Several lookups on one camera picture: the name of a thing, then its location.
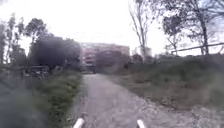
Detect row of trees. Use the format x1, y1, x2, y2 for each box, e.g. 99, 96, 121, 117
0, 13, 49, 68

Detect pale railing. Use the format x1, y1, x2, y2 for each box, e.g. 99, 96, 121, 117
170, 41, 224, 56

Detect dark dense tree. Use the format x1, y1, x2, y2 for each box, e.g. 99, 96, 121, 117
29, 34, 82, 69

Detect leafy trees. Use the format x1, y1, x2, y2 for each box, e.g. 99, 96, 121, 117
156, 0, 224, 56

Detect bare tall tree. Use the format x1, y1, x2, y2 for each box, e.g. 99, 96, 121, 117
129, 0, 155, 63

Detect grass verge with weeds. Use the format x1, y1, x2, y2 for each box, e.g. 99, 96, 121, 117
0, 69, 84, 128

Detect grey gravel path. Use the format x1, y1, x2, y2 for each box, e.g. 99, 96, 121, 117
68, 73, 224, 128

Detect robot's own part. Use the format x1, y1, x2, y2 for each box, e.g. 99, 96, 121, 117
73, 117, 86, 128
136, 119, 147, 128

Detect red brick building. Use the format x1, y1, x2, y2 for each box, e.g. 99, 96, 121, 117
79, 42, 131, 72

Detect overgrown grassy bank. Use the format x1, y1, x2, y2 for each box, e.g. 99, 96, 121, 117
99, 54, 224, 113

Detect white building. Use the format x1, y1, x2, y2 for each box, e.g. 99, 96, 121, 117
131, 45, 153, 58

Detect dark bush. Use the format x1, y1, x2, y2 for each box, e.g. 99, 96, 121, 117
95, 50, 130, 70

